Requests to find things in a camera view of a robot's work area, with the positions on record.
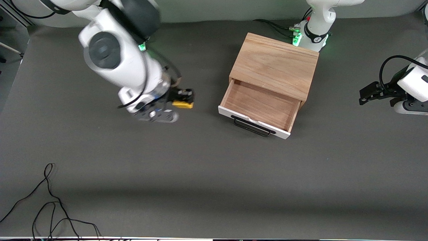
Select black drawer handle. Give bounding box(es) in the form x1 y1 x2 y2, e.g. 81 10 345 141
230 115 277 138

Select white-fronted wooden drawer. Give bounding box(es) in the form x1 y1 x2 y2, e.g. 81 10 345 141
218 79 301 140

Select dark grey table mat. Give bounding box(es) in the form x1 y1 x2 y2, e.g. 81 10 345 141
0 12 428 240

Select wooden cabinet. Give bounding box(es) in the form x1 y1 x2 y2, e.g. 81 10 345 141
229 32 319 109

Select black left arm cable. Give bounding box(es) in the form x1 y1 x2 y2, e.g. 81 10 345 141
379 55 428 88

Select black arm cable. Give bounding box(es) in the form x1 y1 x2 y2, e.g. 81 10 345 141
117 50 183 109
379 55 428 88

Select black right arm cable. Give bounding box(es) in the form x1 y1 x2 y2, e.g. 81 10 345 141
117 50 183 109

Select black left base cables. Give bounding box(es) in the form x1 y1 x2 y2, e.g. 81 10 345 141
252 8 313 39

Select loose thin black cable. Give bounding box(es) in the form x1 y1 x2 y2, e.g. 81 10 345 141
0 163 102 241

